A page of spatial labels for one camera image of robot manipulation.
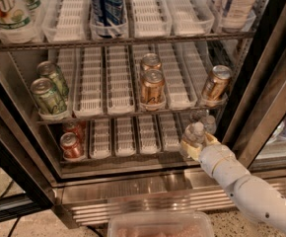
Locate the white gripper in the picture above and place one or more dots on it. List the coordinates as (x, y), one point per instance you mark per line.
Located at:
(214, 157)

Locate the clear water bottle front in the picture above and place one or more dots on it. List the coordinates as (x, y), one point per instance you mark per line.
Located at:
(194, 133)

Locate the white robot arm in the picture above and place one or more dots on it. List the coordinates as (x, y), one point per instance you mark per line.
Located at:
(252, 195)

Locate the right fridge glass door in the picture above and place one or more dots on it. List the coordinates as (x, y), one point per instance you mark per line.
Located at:
(268, 161)

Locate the steel fridge base grille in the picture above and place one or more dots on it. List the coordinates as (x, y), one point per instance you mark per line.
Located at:
(92, 204)

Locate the white labelled bottle right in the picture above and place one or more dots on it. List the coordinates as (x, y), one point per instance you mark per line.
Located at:
(235, 13)

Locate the blue Pepsi bottle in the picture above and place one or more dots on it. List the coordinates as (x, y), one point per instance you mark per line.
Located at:
(108, 18)

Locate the gold soda can right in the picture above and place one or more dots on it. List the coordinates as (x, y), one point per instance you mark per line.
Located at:
(216, 83)

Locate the gold soda can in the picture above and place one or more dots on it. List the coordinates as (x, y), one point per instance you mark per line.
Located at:
(152, 87)
(216, 83)
(151, 61)

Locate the gold soda can front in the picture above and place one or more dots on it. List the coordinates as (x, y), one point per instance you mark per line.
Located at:
(152, 87)

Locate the clear plastic food container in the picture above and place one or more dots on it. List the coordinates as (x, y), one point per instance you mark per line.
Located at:
(161, 224)

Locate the gold soda can rear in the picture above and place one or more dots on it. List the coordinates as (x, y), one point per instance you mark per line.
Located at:
(151, 61)

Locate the red soda can rear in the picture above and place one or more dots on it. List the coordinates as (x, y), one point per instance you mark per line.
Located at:
(76, 128)

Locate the red soda can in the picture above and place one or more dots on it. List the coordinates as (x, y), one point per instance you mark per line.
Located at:
(71, 146)
(76, 128)

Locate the red soda can front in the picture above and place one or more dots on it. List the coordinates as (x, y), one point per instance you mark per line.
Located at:
(71, 146)

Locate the green soda can front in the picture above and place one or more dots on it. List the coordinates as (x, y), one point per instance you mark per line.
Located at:
(47, 97)

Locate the green soda can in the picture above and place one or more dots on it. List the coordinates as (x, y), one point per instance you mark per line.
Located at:
(47, 97)
(52, 71)

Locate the green soda can rear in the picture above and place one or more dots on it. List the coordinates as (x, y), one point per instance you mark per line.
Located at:
(52, 71)

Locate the middle wire fridge shelf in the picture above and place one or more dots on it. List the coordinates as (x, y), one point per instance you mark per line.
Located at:
(42, 121)

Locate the wire fridge shelf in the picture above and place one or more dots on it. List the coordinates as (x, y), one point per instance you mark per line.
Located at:
(113, 42)
(42, 121)

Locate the top wire fridge shelf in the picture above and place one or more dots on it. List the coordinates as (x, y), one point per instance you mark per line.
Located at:
(113, 42)

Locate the left fridge door frame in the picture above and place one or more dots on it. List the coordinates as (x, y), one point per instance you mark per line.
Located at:
(16, 162)

